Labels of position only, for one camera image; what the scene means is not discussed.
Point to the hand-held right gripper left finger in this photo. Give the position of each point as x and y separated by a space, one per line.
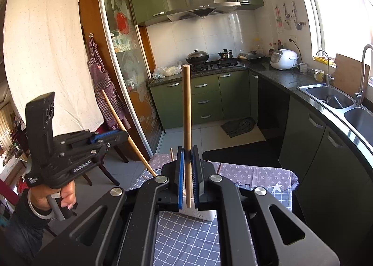
180 178

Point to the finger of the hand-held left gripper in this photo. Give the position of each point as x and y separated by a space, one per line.
121 137

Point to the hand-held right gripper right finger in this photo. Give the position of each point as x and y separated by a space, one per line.
195 178

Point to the white plastic utensil holder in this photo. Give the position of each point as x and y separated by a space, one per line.
201 215

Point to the person's left forearm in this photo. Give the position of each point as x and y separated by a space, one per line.
26 234

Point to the hanging kitchen utensils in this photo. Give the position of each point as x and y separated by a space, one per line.
288 16

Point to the person's left hand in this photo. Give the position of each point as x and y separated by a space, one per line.
65 193

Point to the checked purple apron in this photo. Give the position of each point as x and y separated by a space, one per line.
102 79

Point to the green stove-side lower cabinets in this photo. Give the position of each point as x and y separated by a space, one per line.
174 100

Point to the blue checked tablecloth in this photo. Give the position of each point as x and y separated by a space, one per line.
262 175

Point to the dark floor rag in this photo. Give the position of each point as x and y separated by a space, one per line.
239 127

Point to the silver bangle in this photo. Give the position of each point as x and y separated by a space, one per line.
40 213

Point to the frosted glass sliding door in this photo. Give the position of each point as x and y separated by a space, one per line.
125 65

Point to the white plastic bags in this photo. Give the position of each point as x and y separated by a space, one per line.
166 71

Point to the white hanging cloth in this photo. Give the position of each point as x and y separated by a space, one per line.
43 50

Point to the black wok with lid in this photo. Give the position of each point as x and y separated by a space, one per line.
197 56

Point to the black gas stove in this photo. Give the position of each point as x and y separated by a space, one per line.
215 65

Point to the black stone countertop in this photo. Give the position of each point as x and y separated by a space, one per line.
279 78

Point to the black frying pan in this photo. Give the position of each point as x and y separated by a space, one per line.
255 57

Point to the green sink-side lower cabinets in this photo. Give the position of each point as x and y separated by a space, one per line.
335 184

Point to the white rice cooker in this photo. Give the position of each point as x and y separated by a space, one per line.
284 59

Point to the white mug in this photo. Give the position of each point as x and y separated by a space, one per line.
303 67

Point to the steel double sink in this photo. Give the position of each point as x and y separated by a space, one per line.
329 98

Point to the yellowish mug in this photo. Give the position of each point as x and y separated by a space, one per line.
319 76

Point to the small steel faucet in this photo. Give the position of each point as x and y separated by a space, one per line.
327 70

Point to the yellow soap dish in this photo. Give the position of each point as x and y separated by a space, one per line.
322 60

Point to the wooden cutting board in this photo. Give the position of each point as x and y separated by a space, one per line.
348 76

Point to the tall steel faucet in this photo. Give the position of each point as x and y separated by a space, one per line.
361 79

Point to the bright kitchen window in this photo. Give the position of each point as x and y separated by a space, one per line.
343 6

